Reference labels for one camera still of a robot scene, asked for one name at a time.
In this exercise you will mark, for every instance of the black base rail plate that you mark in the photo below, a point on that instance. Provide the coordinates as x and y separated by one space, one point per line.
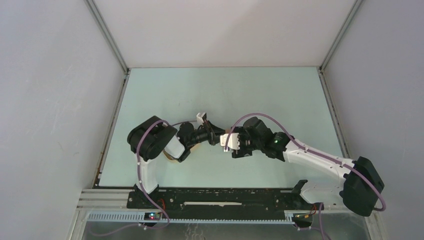
222 204

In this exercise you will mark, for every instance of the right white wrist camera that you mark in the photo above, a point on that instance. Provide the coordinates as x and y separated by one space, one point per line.
229 142

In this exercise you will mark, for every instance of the yellow oval tray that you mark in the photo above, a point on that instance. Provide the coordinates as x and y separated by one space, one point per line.
178 152

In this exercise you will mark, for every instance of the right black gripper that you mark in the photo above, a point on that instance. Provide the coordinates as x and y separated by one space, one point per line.
241 152

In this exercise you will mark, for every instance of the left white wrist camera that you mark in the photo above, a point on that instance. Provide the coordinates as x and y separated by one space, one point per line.
201 118

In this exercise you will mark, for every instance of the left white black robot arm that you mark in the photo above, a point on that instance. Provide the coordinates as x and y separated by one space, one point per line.
176 141

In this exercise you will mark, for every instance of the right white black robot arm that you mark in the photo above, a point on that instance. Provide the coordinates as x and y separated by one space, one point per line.
360 183

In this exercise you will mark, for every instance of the aluminium frame rail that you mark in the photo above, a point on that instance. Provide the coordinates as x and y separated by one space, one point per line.
110 204

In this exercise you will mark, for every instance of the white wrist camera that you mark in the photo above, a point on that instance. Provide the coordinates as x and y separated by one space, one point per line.
229 142
201 118

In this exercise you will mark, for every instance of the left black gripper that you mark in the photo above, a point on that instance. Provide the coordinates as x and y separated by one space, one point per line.
212 131

